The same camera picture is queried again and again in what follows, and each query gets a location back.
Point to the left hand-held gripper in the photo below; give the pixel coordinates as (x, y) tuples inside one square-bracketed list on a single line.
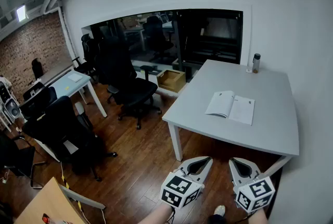
[(179, 190)]

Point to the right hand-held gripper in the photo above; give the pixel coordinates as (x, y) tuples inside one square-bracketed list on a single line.
[(253, 194)]

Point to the white booklet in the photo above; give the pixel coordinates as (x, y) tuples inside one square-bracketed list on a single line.
[(231, 108)]

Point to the person's left forearm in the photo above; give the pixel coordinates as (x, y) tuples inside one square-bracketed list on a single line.
[(156, 215)]

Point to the person's right forearm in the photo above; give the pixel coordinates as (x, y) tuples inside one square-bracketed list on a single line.
[(257, 219)]

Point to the white table leg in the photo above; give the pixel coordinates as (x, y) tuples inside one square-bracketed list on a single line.
[(277, 167), (176, 143)]

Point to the person's white shoe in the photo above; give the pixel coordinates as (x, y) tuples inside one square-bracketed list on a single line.
[(219, 210)]

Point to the person's dark trousers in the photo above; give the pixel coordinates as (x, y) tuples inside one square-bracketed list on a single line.
[(214, 219)]

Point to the open wooden box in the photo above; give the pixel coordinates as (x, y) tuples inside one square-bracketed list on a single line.
[(170, 81)]

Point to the clear bottle with black cap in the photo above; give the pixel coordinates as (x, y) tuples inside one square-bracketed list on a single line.
[(256, 62)]

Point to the grey metal bar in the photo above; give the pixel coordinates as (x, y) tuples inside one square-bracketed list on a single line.
[(83, 199)]

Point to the large dark window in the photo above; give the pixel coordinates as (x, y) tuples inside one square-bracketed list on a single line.
[(208, 35)]

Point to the black office chair grey armrests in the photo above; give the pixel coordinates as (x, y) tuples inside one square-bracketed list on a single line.
[(59, 126)]

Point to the light blue desk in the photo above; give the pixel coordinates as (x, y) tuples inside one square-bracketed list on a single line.
[(70, 87)]

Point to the white flat pad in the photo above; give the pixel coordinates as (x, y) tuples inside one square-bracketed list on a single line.
[(75, 77)]

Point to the light wooden desk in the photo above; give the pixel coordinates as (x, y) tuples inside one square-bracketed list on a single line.
[(49, 207)]

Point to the brown desk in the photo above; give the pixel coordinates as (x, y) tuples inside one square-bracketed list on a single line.
[(54, 73)]

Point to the black folding chair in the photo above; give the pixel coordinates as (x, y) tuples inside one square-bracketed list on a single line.
[(18, 157)]

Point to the grey round device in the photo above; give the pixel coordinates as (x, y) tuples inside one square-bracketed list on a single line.
[(12, 109)]

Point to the rectangular ceiling light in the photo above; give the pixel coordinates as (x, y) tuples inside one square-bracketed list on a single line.
[(21, 12)]

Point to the thin white wall pipe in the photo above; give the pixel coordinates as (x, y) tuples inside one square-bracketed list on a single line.
[(66, 32)]

